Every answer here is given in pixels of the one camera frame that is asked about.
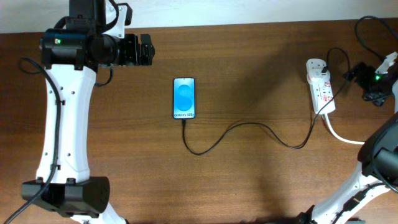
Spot blue Galaxy smartphone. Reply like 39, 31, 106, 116
173, 78, 196, 119

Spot black USB charging cable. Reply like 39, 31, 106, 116
181, 47, 351, 156

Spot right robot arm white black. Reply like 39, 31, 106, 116
293, 106, 397, 224

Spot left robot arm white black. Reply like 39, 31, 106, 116
22, 1, 155, 223

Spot white USB charger adapter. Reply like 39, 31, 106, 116
307, 69, 330, 85

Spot white power strip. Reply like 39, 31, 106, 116
306, 58, 336, 115

